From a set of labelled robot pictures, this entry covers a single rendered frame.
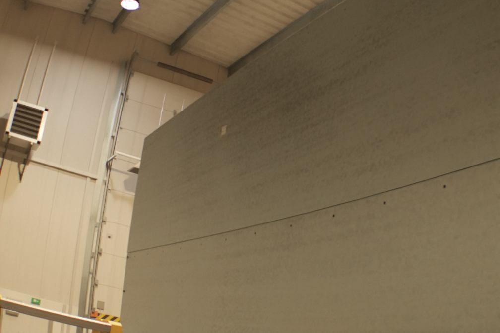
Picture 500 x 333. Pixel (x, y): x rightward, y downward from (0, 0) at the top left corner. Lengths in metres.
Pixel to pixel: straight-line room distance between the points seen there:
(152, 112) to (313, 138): 10.40
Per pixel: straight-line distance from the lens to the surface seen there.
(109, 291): 10.93
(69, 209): 10.93
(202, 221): 1.92
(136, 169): 10.63
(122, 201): 11.17
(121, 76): 11.85
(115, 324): 1.41
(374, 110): 1.29
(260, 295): 1.51
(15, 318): 10.62
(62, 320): 1.36
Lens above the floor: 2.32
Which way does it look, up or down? 19 degrees up
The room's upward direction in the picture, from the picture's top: 7 degrees clockwise
